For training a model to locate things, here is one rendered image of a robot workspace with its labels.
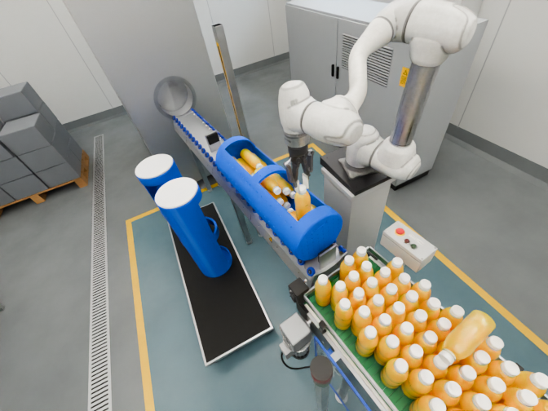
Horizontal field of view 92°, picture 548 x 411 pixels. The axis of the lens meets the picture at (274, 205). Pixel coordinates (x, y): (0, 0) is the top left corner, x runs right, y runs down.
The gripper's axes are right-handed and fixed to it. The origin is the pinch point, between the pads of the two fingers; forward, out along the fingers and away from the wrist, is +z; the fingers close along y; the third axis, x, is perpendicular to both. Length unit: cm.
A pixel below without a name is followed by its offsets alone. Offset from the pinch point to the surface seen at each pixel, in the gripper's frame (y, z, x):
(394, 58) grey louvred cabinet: -151, 10, -77
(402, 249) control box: -25, 29, 37
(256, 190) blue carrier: 9.7, 17.0, -27.2
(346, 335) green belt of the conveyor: 14, 47, 45
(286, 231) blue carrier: 11.8, 20.2, 2.3
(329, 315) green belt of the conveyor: 15, 47, 35
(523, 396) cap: -9, 27, 90
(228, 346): 66, 121, -11
